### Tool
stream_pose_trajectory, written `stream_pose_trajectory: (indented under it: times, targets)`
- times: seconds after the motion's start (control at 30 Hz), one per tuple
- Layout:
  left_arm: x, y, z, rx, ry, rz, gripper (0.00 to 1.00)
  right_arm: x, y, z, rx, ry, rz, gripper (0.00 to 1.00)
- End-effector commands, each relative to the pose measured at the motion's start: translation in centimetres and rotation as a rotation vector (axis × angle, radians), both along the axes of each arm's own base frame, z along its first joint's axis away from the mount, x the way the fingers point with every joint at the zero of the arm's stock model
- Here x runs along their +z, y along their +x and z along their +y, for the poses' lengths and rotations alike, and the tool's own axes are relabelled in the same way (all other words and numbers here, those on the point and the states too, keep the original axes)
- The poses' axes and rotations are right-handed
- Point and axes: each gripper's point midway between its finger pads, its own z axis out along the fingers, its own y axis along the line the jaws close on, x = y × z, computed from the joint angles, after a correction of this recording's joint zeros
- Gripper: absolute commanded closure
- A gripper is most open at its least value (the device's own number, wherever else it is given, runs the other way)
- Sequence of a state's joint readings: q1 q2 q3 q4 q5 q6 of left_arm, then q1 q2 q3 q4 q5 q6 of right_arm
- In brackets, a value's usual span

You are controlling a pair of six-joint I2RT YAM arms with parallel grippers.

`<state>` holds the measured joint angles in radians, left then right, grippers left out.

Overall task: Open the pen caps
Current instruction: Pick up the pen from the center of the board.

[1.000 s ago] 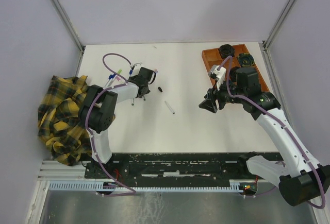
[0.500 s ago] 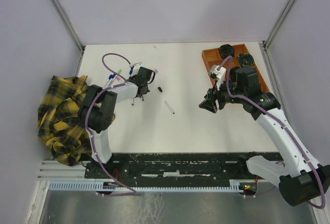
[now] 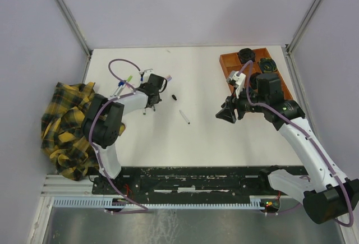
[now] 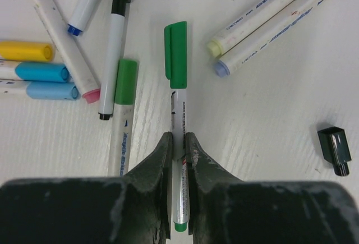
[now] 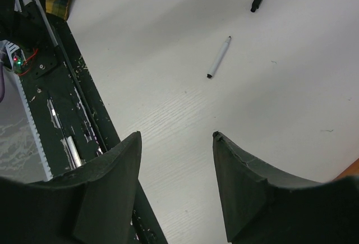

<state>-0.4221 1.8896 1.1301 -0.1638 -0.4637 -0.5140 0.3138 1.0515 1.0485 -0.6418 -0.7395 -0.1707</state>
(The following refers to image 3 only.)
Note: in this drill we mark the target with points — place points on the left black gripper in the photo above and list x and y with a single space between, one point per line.
159 99

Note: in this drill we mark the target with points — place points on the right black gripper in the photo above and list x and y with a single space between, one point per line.
226 114

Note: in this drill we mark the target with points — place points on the black marker pen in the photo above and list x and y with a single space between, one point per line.
184 117

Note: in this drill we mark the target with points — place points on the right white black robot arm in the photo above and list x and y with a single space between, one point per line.
328 193

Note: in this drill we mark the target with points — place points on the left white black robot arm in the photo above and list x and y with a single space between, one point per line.
103 120

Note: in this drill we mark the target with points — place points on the black orange rolled sock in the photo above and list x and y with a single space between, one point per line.
253 80

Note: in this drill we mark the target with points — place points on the black rolled sock top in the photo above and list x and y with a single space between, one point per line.
246 55

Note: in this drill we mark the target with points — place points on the green blue rolled sock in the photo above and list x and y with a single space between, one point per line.
267 65

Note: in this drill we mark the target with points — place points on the yellow plaid cloth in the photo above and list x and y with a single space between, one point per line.
62 138

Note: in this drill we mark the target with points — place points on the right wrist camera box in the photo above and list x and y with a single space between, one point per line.
237 80

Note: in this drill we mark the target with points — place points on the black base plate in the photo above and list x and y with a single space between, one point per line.
182 185

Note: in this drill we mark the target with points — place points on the white cable duct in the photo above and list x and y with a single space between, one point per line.
117 203

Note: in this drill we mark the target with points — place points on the right aluminium frame post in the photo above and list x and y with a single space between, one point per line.
306 20

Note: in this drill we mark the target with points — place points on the aluminium frame post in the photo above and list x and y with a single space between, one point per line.
306 20
66 12

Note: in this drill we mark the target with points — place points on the left aluminium frame post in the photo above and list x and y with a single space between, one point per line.
66 12

